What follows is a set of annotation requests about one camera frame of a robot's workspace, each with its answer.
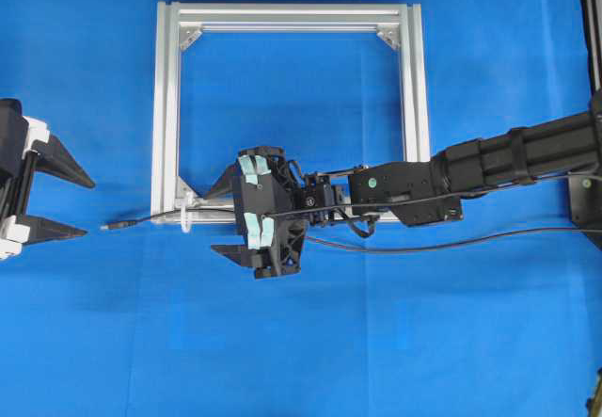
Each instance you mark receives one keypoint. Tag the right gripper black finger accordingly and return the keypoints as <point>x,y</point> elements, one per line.
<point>235,253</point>
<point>222,186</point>

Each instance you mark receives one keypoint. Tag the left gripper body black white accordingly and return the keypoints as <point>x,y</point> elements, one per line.
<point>18,163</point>

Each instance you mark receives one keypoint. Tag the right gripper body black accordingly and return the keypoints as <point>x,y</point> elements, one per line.
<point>312,198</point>

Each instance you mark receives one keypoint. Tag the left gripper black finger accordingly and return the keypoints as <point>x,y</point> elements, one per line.
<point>45,230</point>
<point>56,160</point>

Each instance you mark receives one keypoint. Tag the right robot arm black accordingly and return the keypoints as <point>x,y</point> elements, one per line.
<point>423,193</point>

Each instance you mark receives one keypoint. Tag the black stand at right edge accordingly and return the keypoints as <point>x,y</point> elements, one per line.
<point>585,191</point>

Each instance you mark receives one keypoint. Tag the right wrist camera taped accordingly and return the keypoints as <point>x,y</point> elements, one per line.
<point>258,194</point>

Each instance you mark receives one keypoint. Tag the aluminium extrusion frame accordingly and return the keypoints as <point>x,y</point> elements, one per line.
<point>180,25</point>

